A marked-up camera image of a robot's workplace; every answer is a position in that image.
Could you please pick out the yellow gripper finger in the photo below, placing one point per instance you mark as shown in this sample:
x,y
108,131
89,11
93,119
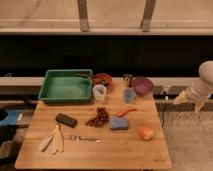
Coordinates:
x,y
199,105
181,98

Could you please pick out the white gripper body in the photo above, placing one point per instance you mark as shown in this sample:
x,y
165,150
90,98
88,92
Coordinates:
x,y
199,90

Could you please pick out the silver metal fork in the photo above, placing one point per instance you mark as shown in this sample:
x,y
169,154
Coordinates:
x,y
78,138

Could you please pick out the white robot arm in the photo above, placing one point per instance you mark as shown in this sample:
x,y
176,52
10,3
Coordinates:
x,y
206,74

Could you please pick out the purple bowl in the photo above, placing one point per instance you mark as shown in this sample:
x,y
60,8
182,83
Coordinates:
x,y
142,85

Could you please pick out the red-brown bowl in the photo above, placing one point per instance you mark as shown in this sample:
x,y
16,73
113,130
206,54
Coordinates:
x,y
104,79

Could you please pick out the orange peach fruit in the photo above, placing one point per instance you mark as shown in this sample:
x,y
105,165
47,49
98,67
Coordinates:
x,y
146,132

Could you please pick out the blue plastic cup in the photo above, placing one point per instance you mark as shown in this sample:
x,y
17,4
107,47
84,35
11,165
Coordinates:
x,y
129,95

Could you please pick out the orange carrot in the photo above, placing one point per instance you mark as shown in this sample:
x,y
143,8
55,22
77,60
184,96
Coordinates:
x,y
124,111

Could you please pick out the blue sponge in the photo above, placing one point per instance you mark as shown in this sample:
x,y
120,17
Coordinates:
x,y
118,123

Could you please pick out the bunch of red grapes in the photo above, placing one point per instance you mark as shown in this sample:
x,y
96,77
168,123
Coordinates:
x,y
100,119

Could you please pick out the clear plastic cup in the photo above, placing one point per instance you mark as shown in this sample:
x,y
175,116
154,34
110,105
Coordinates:
x,y
99,92

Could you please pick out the green plastic tray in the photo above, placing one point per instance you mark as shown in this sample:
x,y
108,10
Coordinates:
x,y
66,86

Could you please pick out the black rectangular block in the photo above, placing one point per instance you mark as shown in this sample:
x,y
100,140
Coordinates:
x,y
66,120

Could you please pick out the blue object at left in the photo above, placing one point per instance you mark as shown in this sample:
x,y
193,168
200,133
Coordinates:
x,y
9,117

